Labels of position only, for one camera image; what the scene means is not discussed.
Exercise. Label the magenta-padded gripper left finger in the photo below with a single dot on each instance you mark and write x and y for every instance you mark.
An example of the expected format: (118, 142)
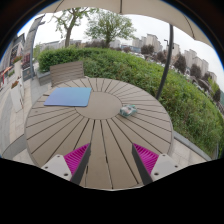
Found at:
(58, 166)

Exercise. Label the white planter box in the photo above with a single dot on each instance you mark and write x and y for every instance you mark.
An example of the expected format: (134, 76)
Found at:
(16, 96)

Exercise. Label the round leafy tree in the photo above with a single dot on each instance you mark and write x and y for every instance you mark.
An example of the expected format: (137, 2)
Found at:
(108, 26)

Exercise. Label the dark curved parasol pole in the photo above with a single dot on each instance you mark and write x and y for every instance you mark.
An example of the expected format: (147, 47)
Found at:
(167, 60)

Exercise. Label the brown slatted outdoor chair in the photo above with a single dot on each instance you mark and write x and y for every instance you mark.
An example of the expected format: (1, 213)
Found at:
(66, 72)

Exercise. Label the grey storefront building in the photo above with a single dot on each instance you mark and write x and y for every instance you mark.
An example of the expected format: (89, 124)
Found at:
(13, 51)

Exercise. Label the thin leaning tree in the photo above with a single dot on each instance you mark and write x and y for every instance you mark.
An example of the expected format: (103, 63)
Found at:
(69, 33)

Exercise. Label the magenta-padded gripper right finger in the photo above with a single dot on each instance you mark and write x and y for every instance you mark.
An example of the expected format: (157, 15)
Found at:
(165, 165)

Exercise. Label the distant apartment buildings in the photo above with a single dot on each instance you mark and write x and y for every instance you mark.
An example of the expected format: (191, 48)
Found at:
(151, 40)

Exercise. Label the transparent computer mouse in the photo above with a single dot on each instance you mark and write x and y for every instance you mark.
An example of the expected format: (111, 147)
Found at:
(128, 110)

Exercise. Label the blue mouse pad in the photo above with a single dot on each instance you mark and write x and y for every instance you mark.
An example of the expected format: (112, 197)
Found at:
(68, 97)

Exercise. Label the beige parasol canopy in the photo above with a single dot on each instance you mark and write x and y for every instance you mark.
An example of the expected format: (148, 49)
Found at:
(150, 8)

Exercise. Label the green hedge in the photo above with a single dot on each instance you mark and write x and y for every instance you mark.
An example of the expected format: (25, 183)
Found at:
(140, 75)

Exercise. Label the tall grey sign pillar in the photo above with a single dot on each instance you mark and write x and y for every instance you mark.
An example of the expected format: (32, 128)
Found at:
(30, 43)

